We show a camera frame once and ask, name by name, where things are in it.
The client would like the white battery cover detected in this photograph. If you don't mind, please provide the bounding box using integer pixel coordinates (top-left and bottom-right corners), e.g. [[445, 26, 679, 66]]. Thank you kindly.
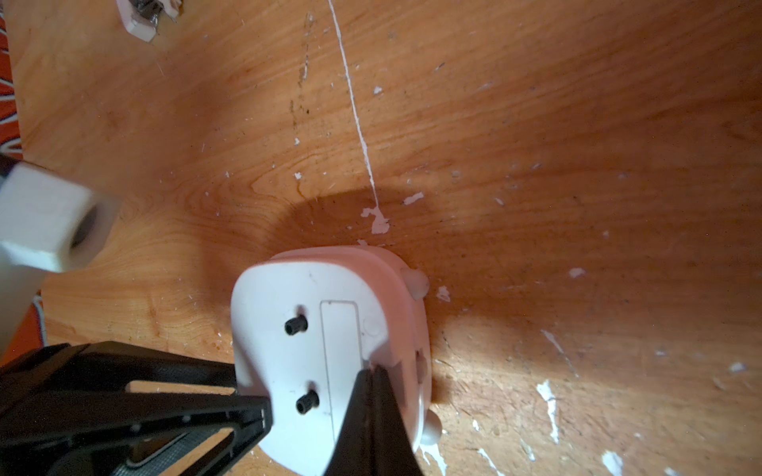
[[115, 0, 183, 43]]

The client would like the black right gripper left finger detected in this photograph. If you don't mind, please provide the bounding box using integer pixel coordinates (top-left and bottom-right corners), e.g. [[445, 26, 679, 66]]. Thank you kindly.
[[1, 341, 273, 475]]

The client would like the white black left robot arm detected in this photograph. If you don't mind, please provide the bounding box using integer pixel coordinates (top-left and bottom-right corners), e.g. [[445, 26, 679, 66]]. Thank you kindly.
[[1, 155, 120, 351]]

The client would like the white alarm clock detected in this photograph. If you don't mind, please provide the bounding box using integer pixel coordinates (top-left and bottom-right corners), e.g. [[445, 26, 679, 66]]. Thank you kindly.
[[230, 246, 443, 475]]

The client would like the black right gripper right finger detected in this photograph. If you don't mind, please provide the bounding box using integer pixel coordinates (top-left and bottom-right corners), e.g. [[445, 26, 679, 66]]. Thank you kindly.
[[325, 366, 422, 476]]

